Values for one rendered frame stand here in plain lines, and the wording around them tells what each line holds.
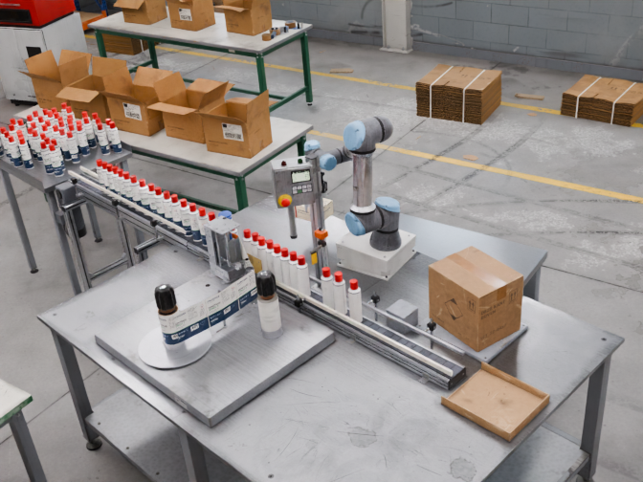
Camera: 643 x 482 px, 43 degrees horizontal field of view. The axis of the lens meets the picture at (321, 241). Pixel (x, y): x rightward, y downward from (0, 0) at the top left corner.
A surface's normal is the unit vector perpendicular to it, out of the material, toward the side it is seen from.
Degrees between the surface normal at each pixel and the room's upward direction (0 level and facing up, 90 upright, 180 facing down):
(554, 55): 90
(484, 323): 90
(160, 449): 1
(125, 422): 1
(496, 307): 90
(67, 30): 90
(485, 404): 0
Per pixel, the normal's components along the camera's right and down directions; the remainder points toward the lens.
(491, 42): -0.56, 0.47
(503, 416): -0.07, -0.85
